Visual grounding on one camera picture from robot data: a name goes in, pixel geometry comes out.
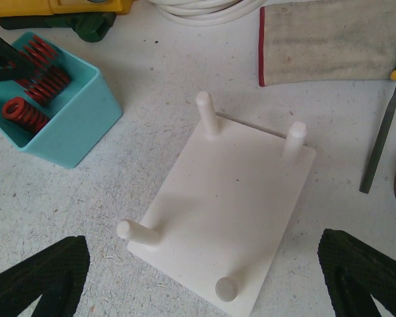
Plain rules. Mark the large red spring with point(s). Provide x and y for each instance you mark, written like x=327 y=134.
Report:
x=44 y=86
x=39 y=52

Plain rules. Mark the green clamp tool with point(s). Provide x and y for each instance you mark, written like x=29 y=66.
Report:
x=90 y=27

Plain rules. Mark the yellow parts bin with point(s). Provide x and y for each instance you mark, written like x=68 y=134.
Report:
x=21 y=8

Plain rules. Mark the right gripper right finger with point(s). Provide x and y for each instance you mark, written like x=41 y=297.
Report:
x=356 y=274

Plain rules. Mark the white work glove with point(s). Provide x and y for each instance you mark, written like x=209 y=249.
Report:
x=326 y=41

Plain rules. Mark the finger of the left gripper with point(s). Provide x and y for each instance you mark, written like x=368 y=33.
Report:
x=13 y=65

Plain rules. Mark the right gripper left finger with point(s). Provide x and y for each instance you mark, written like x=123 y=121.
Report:
x=55 y=276

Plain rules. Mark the teal plastic box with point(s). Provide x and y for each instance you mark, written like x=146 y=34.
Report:
x=79 y=116

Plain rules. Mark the small red spring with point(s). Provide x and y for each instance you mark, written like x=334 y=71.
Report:
x=22 y=113

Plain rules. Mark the white peg board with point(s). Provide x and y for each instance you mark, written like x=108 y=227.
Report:
x=216 y=223

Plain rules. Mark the black yellow file tool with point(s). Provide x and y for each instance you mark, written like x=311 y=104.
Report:
x=375 y=155

